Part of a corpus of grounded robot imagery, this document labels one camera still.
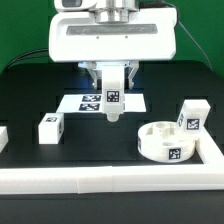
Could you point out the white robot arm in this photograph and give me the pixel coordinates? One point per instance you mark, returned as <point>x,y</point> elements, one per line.
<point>107,11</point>

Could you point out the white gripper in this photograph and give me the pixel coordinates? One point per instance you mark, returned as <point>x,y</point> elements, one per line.
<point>148,35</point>

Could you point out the white U-shaped fence wall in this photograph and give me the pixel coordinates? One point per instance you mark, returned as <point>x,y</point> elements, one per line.
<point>208,175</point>

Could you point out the white marker sheet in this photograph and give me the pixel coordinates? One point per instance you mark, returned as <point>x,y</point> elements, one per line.
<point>93,103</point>

